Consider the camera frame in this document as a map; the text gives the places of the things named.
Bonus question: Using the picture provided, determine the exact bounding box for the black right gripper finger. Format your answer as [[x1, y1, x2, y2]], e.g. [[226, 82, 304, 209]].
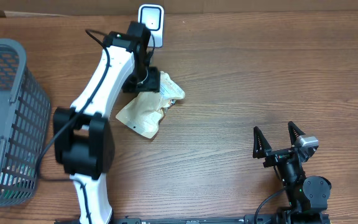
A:
[[288, 121, 305, 145], [252, 126, 272, 159]]

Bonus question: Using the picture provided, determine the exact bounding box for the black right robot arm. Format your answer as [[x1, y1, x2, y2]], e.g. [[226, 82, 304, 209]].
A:
[[249, 121, 332, 224]]

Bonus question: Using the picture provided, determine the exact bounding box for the grey plastic mesh basket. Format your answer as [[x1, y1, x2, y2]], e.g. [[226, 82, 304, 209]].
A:
[[0, 39, 51, 207]]

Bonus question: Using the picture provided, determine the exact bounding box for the white black barcode scanner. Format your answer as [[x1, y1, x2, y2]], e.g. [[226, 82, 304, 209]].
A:
[[138, 4, 165, 48]]

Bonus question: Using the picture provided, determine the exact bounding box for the beige paper pouch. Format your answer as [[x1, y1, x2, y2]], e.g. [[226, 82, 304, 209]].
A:
[[116, 71, 185, 139]]

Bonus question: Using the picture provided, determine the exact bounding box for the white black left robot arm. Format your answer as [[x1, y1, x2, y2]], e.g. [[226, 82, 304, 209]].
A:
[[51, 21, 160, 223]]

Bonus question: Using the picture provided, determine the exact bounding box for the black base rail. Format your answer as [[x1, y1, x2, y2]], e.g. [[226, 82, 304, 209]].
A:
[[54, 213, 291, 224]]

